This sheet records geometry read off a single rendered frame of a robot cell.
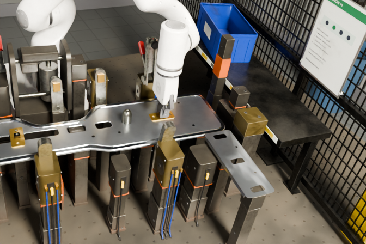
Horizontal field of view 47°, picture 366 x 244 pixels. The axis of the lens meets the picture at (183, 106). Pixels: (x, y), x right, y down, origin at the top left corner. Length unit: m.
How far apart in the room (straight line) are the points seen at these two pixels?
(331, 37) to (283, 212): 0.66
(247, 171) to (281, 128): 0.24
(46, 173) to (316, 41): 1.00
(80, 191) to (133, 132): 0.29
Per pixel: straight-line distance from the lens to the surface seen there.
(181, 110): 1.50
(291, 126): 1.52
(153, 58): 1.49
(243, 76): 1.71
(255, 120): 1.43
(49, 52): 1.40
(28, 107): 1.53
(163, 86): 1.34
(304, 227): 1.66
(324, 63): 1.56
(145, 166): 1.51
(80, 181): 1.47
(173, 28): 1.25
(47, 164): 1.20
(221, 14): 2.01
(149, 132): 1.38
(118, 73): 2.21
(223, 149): 1.37
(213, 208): 1.57
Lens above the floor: 1.89
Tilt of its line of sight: 36 degrees down
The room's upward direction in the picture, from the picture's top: 11 degrees clockwise
